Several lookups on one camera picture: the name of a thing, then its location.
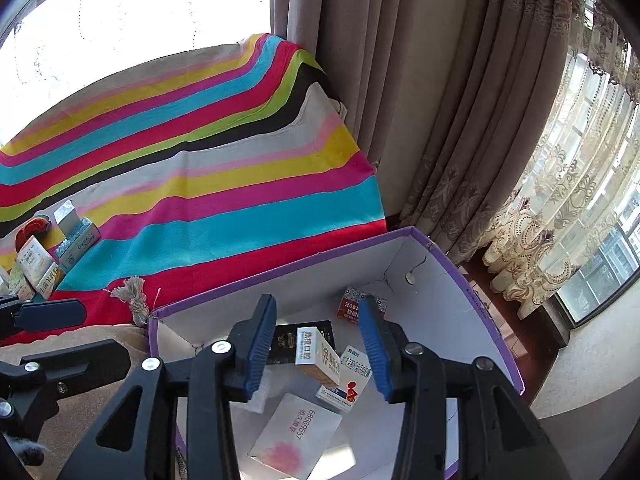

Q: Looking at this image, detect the white pink flat box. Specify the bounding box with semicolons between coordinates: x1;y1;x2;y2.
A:
247;392;343;480

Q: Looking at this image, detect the white orange medicine box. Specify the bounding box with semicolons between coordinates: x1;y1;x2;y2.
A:
295;326;341;386

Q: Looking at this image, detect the red white small box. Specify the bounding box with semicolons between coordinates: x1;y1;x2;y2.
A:
336;286;388;323

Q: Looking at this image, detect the white embroidered sheer curtain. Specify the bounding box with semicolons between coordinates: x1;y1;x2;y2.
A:
0;0;273;147

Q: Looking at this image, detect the purple-edged white cardboard box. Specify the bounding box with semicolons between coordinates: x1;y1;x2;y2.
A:
147;226;526;480

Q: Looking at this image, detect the plain taupe curtain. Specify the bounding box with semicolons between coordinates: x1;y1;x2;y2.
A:
270;0;483;223

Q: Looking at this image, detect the silver box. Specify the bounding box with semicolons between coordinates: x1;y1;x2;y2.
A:
52;200;81;241

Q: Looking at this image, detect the window frame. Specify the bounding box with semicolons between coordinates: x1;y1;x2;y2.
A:
554;210;640;332

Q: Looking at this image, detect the white green medicine box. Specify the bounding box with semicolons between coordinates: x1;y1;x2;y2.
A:
34;262;67;301

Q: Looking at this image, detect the fuzzy grey cloth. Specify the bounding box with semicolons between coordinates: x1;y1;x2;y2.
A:
4;435;47;467

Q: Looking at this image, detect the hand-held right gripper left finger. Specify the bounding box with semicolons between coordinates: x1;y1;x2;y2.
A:
57;294;278;480

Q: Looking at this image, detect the cream lace sheer curtain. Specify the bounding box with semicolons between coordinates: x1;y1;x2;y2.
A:
482;35;640;322

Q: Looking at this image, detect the white yellow medicine box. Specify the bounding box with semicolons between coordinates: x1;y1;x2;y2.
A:
15;237;57;275

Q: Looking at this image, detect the rainbow striped blanket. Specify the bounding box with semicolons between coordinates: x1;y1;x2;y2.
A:
0;32;386;347

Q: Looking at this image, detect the black flat box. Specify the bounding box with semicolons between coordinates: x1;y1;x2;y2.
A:
267;320;335;366

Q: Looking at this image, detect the teal patterned box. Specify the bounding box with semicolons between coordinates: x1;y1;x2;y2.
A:
54;217;101;273

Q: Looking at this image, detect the floral patterned brown curtain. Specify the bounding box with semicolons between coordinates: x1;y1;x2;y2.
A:
400;0;632;263

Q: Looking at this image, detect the pale green patterned box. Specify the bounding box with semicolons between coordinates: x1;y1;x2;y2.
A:
6;265;36;304

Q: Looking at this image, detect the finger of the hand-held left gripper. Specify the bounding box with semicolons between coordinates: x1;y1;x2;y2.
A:
0;296;87;340
20;339;132;402

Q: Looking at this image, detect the white box with red figure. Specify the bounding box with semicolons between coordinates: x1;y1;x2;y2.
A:
316;345;373;413

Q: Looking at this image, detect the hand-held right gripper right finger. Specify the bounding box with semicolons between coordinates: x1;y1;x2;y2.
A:
357;295;573;480

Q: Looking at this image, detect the rainbow webbing strap roll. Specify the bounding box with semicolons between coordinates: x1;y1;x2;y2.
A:
15;215;51;253

